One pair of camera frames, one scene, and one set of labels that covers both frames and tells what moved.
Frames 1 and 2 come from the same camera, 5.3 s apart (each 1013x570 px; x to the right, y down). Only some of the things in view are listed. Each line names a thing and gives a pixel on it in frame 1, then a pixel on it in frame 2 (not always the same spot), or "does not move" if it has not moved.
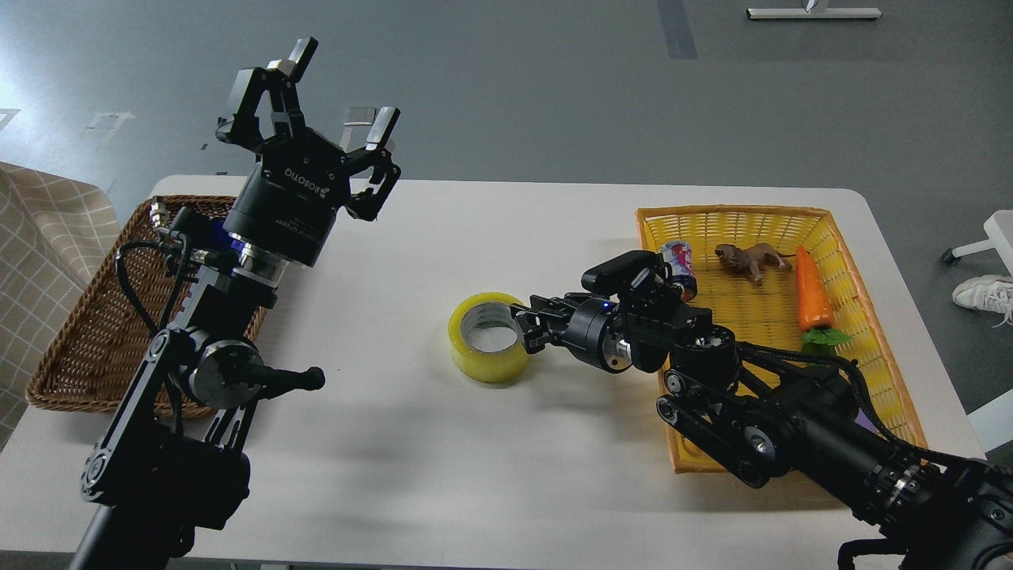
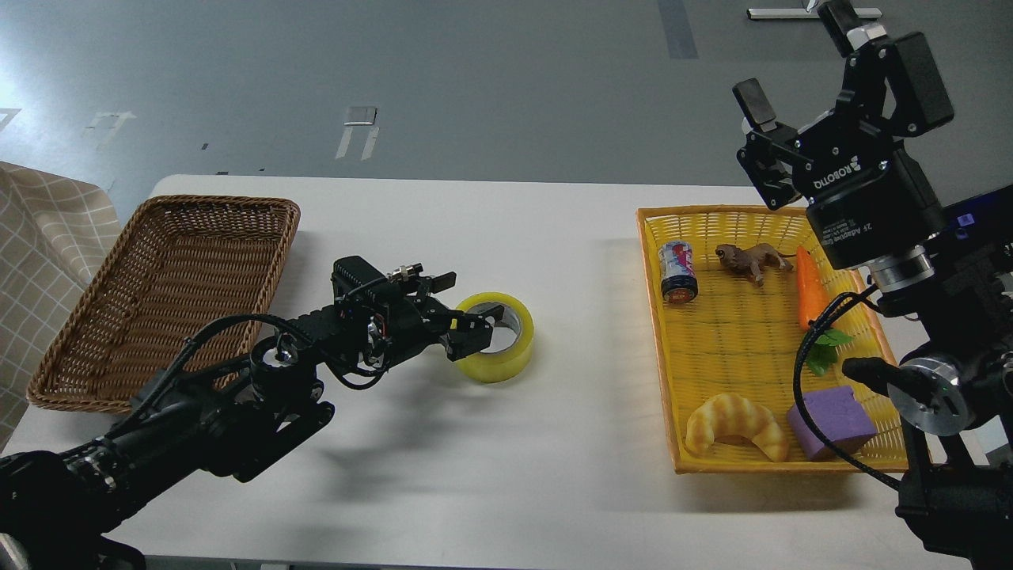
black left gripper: (287, 204) → (416, 320)
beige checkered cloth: (55, 231) does not move
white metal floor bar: (768, 13) does not move
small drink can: (678, 255) does not move
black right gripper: (593, 332) → (864, 202)
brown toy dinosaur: (754, 259) does not move
